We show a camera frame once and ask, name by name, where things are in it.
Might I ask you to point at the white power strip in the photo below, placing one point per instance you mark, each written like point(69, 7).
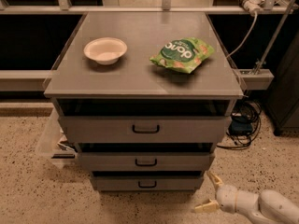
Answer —
point(251, 6)

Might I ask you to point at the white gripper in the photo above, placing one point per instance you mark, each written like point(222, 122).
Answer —
point(226, 197)

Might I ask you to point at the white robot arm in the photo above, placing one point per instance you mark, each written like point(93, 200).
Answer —
point(268, 207)

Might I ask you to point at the grey drawer cabinet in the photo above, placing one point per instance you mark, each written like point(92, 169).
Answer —
point(135, 87)

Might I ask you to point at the grey drawer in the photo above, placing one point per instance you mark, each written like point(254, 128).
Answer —
point(98, 129)
point(147, 183)
point(137, 161)

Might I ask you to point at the grey bottom drawer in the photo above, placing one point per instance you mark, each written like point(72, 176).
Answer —
point(147, 183)

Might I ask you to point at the blue device on floor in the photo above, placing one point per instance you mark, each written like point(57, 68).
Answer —
point(240, 126)

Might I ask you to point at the clear plastic storage box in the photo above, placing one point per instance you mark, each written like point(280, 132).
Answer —
point(53, 144)

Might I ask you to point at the green snack bag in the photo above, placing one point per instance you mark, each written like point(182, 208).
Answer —
point(183, 55)

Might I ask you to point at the dark cabinet at right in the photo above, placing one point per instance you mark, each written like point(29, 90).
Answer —
point(282, 97)

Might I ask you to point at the white paper bowl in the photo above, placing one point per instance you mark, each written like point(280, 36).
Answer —
point(106, 50)

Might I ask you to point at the grey top drawer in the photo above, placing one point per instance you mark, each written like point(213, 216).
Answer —
point(98, 129)

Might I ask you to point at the metal diagonal rod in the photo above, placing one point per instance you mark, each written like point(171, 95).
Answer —
point(270, 4)

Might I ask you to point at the grey middle drawer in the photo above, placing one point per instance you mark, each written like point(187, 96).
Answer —
point(137, 161)

